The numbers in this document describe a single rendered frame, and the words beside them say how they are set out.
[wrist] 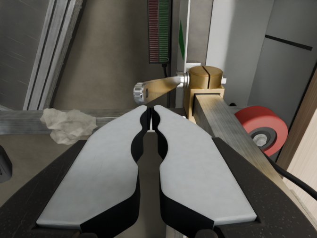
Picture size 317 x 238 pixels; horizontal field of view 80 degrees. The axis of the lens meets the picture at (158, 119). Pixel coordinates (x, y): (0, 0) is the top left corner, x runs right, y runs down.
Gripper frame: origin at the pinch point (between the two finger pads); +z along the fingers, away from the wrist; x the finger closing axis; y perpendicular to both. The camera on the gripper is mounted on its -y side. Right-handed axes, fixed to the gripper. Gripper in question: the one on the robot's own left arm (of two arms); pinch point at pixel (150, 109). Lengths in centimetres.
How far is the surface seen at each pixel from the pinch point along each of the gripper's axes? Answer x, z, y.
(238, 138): 8.3, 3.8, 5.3
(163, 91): 1.0, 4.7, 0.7
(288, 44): 27.8, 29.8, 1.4
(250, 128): 13.3, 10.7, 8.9
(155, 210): -1, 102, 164
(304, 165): 24.3, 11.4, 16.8
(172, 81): 2.2, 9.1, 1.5
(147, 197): -8, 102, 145
